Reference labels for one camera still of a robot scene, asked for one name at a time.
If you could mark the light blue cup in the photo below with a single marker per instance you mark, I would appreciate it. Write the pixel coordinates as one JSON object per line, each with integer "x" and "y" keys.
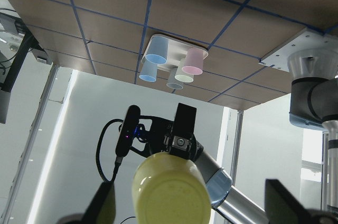
{"x": 157, "y": 50}
{"x": 148, "y": 72}

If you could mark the yellow plastic cup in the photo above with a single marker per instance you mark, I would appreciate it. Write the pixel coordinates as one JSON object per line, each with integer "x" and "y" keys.
{"x": 170, "y": 189}

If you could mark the pink plastic cup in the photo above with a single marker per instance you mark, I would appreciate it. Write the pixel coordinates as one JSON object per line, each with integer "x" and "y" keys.
{"x": 193, "y": 62}

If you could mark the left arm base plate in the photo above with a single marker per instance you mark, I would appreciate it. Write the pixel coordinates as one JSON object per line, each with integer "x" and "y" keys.
{"x": 304, "y": 40}

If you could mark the grey plastic cup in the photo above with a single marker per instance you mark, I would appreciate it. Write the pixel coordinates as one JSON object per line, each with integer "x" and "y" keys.
{"x": 172, "y": 82}

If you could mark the beige serving tray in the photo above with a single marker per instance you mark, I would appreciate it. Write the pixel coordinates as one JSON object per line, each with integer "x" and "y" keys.
{"x": 177, "y": 50}

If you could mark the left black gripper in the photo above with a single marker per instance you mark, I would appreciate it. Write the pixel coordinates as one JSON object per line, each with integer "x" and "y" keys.
{"x": 175, "y": 137}

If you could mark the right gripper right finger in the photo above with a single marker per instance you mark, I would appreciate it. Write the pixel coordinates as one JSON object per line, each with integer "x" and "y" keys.
{"x": 281, "y": 206}

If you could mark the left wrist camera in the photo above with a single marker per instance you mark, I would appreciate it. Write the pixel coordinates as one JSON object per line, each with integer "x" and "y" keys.
{"x": 127, "y": 131}

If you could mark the light blue cup near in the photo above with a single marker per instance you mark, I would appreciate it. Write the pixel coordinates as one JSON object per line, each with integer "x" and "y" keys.
{"x": 148, "y": 72}

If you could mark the pale green cup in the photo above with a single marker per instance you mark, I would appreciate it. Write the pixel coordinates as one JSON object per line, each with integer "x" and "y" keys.
{"x": 182, "y": 76}

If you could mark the light blue cup far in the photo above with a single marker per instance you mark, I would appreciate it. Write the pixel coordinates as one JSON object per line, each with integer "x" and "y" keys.
{"x": 157, "y": 50}

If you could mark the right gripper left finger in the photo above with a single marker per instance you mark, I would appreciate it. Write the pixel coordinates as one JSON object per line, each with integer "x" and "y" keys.
{"x": 102, "y": 208}

